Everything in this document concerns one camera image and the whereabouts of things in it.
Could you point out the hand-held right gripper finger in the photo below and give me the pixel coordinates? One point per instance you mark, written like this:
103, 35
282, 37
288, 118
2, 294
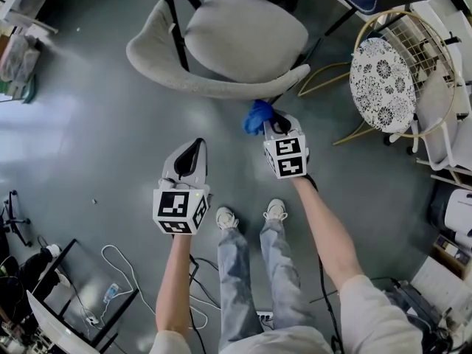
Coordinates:
268, 130
295, 125

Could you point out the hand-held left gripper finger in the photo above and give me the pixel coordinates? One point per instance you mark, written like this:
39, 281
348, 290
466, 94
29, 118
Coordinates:
204, 168
172, 162

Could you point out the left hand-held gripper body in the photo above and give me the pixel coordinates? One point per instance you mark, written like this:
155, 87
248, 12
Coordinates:
173, 207

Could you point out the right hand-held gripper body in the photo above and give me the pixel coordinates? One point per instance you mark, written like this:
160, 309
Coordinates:
289, 157

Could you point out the blue cloth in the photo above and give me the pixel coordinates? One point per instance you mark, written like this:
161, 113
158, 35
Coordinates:
256, 118

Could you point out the grey upholstered armchair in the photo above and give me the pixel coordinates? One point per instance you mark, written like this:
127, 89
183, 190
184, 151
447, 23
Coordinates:
239, 35

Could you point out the person's left forearm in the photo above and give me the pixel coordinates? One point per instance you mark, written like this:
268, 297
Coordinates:
175, 282

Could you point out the person's right forearm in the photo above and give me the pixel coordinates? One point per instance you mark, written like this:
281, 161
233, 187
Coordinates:
326, 231

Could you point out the person's right white shoe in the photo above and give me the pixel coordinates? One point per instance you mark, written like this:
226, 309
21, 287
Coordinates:
275, 209

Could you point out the person's white shoe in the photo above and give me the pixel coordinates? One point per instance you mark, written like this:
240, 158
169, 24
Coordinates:
275, 209
226, 218

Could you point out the person's left white shoe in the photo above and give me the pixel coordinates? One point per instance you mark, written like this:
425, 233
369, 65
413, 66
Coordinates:
226, 218

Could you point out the person's left leg in jeans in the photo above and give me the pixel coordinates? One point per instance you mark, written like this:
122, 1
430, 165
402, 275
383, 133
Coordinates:
236, 290

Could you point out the person's leg in jeans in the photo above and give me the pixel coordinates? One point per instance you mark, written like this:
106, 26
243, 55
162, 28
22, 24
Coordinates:
236, 290
282, 271

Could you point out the clear plastic water bottle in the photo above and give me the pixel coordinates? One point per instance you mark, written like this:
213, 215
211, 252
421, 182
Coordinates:
110, 293

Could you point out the person's right leg in jeans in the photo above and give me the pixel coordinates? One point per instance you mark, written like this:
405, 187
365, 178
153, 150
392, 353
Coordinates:
282, 271

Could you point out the white power strip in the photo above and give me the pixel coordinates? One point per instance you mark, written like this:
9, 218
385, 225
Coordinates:
264, 315

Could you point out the black garment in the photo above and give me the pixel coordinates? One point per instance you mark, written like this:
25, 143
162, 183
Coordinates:
33, 275

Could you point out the black tripod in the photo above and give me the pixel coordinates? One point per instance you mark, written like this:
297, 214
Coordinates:
14, 219

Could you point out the green plastic tray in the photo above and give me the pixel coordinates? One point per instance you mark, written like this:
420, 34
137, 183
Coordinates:
30, 89

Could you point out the white monitor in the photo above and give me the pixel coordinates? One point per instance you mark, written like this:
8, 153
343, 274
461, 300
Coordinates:
51, 326

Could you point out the person's cream shirt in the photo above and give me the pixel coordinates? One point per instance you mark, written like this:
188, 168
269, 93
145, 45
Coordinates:
372, 308

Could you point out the white and black appliance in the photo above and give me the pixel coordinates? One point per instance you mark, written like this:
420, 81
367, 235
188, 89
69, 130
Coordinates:
457, 212

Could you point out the plastic wrapped bundle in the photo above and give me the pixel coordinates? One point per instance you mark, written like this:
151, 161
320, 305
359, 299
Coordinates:
18, 59

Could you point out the open cardboard box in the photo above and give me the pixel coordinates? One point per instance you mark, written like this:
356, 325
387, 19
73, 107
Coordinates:
451, 256

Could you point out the white ribbed sheet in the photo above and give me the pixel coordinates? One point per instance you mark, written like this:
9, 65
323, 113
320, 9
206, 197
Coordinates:
439, 284

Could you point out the black equipment pile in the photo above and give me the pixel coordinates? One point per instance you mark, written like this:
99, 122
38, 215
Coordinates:
420, 315

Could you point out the black frame glass table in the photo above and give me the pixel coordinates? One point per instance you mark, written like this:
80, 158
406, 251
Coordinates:
121, 304

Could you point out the white frame office chair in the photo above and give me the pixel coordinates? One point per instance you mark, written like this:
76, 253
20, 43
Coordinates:
437, 105

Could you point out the light wooden frame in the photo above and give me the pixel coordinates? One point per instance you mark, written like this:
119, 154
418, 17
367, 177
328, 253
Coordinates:
446, 177

